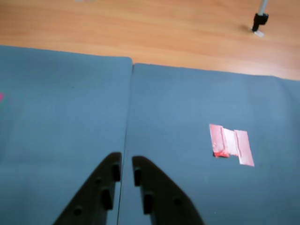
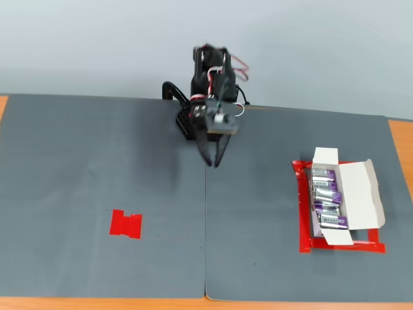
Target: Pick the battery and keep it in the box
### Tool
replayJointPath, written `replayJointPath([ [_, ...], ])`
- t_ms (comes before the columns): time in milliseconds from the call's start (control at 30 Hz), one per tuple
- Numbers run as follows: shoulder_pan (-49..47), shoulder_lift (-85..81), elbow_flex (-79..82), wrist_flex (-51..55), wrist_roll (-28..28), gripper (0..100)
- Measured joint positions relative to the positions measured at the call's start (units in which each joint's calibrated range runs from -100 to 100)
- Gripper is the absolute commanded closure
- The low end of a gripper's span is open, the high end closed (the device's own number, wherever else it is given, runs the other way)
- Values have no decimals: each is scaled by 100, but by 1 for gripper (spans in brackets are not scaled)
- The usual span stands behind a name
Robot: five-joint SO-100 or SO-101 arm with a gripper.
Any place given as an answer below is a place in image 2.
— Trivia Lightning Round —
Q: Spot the black power cable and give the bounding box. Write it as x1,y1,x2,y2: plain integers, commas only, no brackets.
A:
236,83,252,106

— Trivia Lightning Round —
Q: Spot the black table clamp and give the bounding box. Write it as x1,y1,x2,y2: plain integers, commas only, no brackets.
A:
161,81,191,109

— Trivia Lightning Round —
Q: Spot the grey table mat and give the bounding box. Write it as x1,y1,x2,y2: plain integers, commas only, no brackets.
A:
0,93,207,298
204,103,413,303

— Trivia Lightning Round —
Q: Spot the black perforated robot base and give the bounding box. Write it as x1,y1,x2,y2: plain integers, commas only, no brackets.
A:
175,106,220,143

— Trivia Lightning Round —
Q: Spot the red white servo cable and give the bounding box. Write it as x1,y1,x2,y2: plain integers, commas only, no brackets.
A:
229,54,251,83

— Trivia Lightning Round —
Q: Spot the red tape patch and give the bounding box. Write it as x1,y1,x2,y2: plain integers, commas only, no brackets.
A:
108,209,143,240

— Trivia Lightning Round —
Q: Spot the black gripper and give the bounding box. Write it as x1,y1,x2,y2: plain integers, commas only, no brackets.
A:
188,100,231,169

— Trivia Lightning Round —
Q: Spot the white cardboard box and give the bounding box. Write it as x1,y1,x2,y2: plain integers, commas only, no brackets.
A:
310,147,387,247

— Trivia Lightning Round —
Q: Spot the gripper camera board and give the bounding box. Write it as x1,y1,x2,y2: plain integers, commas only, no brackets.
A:
205,98,241,135

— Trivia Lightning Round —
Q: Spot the red tape frame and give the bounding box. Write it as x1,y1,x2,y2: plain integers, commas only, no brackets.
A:
291,159,387,254

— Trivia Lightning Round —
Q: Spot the white camera cable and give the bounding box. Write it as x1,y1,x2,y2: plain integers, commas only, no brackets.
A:
229,101,247,118

